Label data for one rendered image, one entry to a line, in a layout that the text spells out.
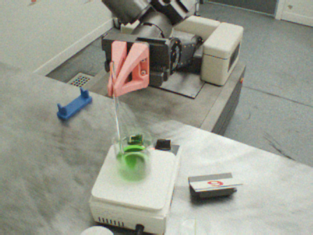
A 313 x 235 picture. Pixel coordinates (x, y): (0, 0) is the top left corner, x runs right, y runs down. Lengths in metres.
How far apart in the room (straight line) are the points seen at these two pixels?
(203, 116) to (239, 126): 0.57
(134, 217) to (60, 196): 0.18
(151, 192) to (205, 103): 0.97
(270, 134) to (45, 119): 1.40
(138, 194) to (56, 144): 0.29
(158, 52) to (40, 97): 0.49
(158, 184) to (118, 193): 0.07
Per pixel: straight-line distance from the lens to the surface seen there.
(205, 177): 0.63
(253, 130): 1.89
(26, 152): 0.73
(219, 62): 1.47
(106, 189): 0.51
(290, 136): 1.93
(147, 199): 0.49
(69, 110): 0.79
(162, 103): 1.41
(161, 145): 0.60
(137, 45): 0.43
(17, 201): 0.65
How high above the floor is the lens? 1.25
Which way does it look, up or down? 41 degrees down
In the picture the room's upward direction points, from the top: straight up
